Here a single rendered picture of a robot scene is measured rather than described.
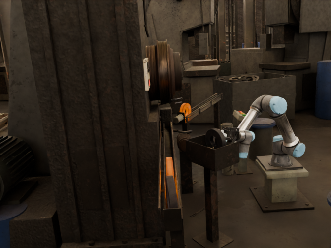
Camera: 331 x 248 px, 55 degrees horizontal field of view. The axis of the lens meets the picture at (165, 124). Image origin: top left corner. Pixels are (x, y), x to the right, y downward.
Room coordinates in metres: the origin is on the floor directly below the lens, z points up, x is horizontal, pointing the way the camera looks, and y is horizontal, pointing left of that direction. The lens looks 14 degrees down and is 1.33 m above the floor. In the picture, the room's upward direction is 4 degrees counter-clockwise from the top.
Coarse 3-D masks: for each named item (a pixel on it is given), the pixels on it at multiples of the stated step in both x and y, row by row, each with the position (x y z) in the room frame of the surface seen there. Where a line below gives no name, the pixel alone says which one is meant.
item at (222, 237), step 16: (192, 144) 1.86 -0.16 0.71; (192, 160) 1.87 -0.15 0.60; (208, 160) 1.74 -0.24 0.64; (224, 160) 1.74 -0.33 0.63; (208, 176) 1.86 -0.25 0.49; (208, 192) 1.86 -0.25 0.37; (208, 208) 1.87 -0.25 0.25; (208, 224) 1.87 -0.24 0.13; (208, 240) 1.87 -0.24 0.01; (224, 240) 1.86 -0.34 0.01
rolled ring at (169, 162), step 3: (165, 159) 1.44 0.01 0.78; (168, 159) 1.43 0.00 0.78; (171, 159) 1.43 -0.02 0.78; (165, 162) 1.48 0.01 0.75; (168, 162) 1.41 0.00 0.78; (171, 162) 1.41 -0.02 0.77; (168, 165) 1.39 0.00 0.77; (171, 165) 1.39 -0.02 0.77; (168, 168) 1.38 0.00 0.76; (171, 168) 1.38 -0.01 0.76; (168, 171) 1.37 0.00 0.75; (171, 171) 1.37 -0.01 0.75; (168, 174) 1.36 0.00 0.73; (171, 174) 1.36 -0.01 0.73
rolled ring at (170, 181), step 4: (168, 176) 1.27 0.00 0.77; (172, 176) 1.26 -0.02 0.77; (168, 180) 1.23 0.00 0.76; (172, 180) 1.23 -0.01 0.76; (168, 184) 1.21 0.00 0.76; (172, 184) 1.21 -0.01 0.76; (168, 188) 1.19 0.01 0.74; (172, 188) 1.19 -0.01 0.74; (168, 192) 1.18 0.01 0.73; (172, 192) 1.18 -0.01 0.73; (168, 196) 1.19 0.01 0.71; (172, 196) 1.17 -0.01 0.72; (176, 196) 1.17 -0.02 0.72; (168, 200) 1.30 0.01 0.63; (172, 200) 1.17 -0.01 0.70; (176, 200) 1.17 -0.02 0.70; (168, 204) 1.29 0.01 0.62; (172, 204) 1.16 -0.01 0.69; (176, 204) 1.16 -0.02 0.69
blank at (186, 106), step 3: (183, 105) 2.78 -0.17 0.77; (186, 105) 2.80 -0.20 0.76; (189, 105) 2.85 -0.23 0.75; (180, 108) 2.77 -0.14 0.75; (183, 108) 2.76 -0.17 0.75; (186, 108) 2.84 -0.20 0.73; (189, 108) 2.84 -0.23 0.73; (180, 111) 2.76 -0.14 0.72; (183, 111) 2.76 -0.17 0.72; (186, 111) 2.85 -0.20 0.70; (189, 111) 2.84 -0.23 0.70; (186, 114) 2.83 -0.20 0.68
